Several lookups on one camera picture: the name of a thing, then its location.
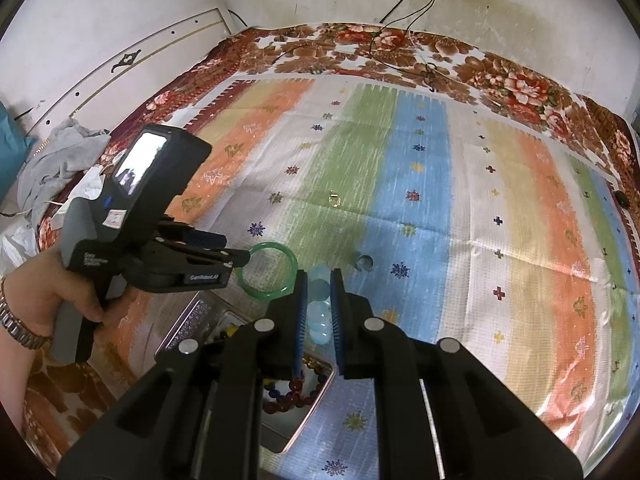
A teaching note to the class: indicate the white crumpled paper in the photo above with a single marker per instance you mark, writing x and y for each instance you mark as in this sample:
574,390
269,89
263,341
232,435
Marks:
90,185

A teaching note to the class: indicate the person's left forearm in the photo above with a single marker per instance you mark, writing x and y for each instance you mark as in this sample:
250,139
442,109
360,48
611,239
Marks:
15,380

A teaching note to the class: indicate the silver metal tin box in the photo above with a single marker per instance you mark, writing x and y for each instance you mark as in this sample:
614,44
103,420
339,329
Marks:
200,315

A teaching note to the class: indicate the white headboard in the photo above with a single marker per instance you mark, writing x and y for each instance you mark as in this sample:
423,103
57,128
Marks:
100,70

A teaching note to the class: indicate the brown floral blanket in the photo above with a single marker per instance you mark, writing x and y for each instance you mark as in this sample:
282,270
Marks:
350,40

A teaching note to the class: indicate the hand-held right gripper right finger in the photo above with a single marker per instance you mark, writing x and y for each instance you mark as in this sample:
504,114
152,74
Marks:
336,320

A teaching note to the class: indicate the metal wristwatch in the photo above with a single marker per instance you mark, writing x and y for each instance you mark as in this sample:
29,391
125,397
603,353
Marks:
20,332

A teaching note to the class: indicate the person's left hand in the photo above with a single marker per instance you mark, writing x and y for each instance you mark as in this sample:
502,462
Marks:
37,290

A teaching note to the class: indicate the striped colourful mat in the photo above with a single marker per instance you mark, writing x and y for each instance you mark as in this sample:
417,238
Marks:
425,185

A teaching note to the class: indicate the green jade bangle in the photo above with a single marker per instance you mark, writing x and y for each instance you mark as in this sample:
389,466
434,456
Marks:
242,280

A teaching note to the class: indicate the teal pillow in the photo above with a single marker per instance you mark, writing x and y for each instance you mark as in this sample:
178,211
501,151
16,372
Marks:
12,155

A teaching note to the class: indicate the grey cloth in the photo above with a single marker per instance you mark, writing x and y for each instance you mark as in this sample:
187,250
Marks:
60,160

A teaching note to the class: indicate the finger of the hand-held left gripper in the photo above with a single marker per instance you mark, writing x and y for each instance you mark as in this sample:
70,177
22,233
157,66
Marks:
215,256
200,236

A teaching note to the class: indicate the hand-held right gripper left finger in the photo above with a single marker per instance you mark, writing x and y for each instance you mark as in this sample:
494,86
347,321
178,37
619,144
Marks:
301,320

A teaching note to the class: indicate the small black object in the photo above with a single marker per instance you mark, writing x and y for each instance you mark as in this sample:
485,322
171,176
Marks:
621,199

